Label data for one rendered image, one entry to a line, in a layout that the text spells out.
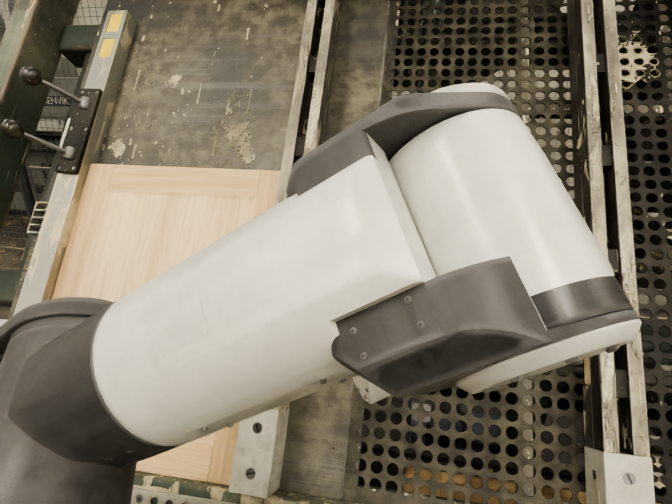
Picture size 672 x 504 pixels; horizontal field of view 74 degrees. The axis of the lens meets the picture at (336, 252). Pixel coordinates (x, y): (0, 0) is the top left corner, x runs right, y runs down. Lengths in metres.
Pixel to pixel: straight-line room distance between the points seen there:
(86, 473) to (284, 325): 0.16
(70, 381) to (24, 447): 0.05
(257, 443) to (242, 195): 0.45
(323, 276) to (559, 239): 0.09
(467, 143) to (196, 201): 0.78
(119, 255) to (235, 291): 0.79
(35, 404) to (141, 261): 0.67
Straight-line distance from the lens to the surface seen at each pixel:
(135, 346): 0.23
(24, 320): 0.34
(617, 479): 0.78
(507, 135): 0.21
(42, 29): 1.41
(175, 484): 0.84
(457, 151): 0.20
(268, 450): 0.75
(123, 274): 0.96
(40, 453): 0.30
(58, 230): 1.04
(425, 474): 0.97
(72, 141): 1.11
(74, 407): 0.27
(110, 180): 1.05
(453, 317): 0.16
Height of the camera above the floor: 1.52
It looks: 22 degrees down
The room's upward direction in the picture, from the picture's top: straight up
